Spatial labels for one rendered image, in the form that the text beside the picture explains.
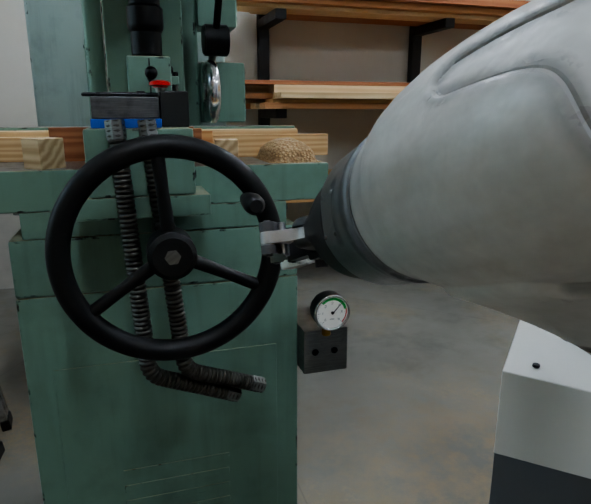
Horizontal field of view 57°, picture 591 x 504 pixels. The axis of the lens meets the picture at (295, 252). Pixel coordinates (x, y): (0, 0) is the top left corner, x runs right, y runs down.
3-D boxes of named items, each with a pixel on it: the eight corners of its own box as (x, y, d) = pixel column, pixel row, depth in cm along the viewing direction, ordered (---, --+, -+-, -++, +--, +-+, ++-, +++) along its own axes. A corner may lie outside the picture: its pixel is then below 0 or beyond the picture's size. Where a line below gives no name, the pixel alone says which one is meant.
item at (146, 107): (90, 128, 70) (86, 83, 68) (95, 126, 80) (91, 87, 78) (193, 127, 73) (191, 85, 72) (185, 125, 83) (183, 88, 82)
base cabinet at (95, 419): (61, 673, 97) (9, 301, 79) (84, 473, 151) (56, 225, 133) (299, 609, 110) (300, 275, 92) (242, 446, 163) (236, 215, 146)
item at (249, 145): (-1, 162, 89) (-5, 137, 88) (1, 161, 91) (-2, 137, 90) (327, 154, 105) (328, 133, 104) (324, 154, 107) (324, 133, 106)
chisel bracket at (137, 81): (130, 109, 89) (126, 54, 87) (129, 109, 102) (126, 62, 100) (175, 109, 91) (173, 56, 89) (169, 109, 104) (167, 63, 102)
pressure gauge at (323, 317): (314, 343, 89) (314, 297, 87) (307, 334, 93) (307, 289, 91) (349, 339, 91) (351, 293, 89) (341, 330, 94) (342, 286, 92)
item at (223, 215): (22, 240, 78) (18, 213, 77) (42, 214, 98) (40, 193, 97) (286, 224, 90) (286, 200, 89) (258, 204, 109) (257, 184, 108)
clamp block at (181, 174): (85, 199, 71) (78, 128, 68) (91, 186, 83) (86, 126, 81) (199, 194, 75) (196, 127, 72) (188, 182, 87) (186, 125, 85)
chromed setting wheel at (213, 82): (208, 124, 105) (206, 56, 102) (200, 123, 116) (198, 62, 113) (224, 124, 105) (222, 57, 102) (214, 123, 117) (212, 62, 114)
